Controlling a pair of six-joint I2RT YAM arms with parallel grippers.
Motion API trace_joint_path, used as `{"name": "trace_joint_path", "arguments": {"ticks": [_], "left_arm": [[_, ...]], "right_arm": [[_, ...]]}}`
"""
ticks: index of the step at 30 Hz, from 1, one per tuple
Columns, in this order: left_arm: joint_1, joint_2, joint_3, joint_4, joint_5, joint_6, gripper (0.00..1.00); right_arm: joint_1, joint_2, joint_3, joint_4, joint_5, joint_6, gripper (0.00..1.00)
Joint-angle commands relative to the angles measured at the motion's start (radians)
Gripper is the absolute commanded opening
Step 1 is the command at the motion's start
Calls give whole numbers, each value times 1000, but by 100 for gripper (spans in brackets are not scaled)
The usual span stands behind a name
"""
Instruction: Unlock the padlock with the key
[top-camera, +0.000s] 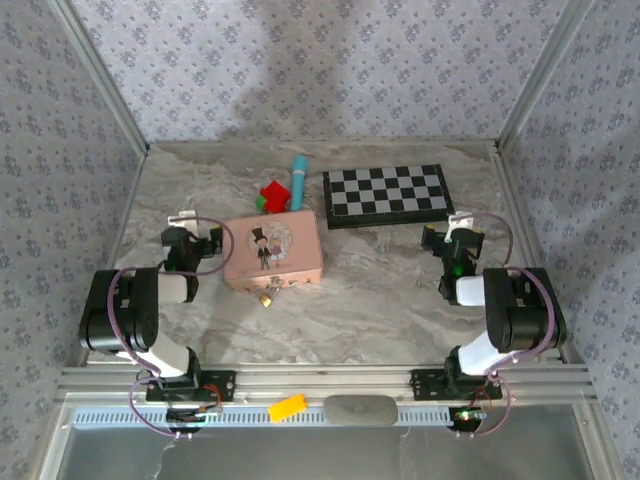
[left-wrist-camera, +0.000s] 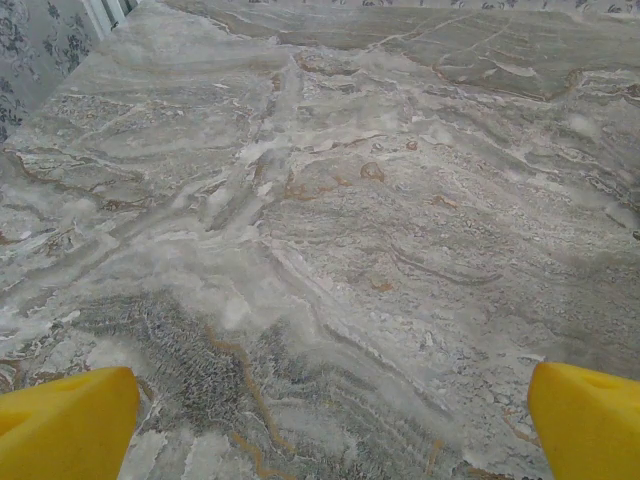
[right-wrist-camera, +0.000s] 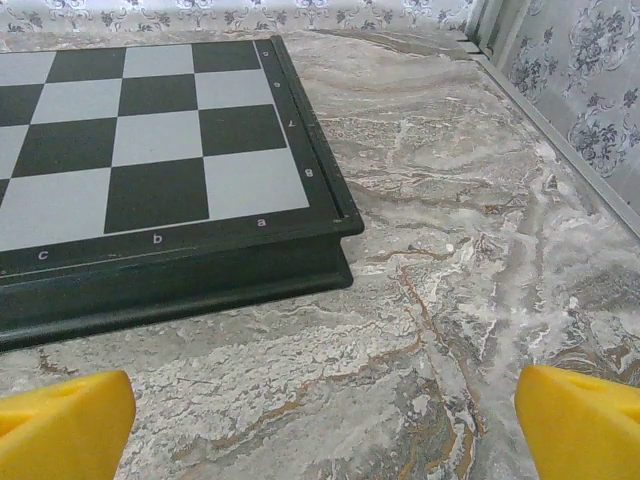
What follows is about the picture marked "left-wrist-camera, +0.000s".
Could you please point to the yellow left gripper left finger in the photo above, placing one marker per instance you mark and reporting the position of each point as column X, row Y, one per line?
column 60, row 425

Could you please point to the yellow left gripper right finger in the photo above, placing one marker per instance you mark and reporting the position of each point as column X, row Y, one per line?
column 595, row 425

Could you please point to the aluminium frame post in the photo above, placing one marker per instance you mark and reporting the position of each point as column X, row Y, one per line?
column 102, row 15

